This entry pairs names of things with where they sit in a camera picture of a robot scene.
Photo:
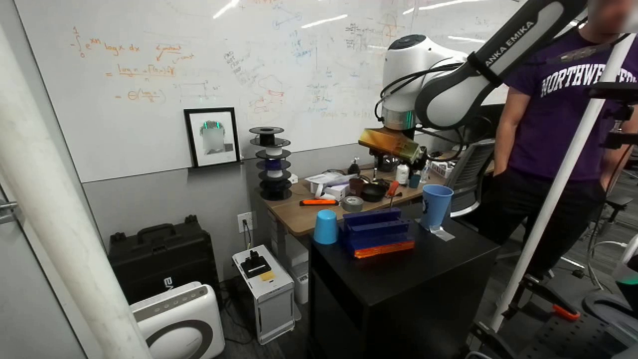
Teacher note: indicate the upside-down blue cup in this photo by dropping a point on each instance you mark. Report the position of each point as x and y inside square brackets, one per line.
[325, 228]

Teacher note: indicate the whiteboard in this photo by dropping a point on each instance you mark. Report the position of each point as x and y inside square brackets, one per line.
[122, 72]

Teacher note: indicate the white box with black tray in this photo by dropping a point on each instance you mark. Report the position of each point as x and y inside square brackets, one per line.
[269, 294]

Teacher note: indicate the stack of filament spools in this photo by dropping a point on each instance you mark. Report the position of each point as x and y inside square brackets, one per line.
[271, 162]

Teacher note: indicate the framed portrait picture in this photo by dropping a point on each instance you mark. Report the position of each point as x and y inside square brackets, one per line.
[211, 136]

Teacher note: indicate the black hard case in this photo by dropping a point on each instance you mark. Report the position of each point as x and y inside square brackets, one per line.
[164, 256]

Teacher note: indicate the roll of grey tape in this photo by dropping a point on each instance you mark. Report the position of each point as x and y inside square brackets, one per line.
[351, 204]

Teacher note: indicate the wall power outlet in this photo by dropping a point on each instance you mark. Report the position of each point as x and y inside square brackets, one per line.
[245, 222]

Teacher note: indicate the black cabinet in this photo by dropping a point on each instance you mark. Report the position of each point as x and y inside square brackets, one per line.
[417, 304]

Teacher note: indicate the orange handled tool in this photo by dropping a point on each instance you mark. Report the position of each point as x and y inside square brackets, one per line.
[317, 202]

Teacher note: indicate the white air purifier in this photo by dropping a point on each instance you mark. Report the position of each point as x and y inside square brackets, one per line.
[181, 324]

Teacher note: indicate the person in purple shirt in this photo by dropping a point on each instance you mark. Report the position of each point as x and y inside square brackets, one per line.
[544, 104]

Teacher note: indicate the white foreground pipe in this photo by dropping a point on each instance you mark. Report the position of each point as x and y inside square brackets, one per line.
[46, 196]

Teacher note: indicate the upright blue cup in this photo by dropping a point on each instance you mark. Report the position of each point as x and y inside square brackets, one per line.
[435, 206]

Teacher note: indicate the white tripod pole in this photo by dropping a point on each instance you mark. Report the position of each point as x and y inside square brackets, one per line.
[620, 72]

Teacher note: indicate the blue and orange tool case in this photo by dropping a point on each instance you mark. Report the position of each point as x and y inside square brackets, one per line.
[371, 234]

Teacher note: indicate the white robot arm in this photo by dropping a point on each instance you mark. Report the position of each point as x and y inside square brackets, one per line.
[433, 86]

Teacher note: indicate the wooden desk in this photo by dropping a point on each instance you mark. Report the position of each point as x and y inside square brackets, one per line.
[297, 220]

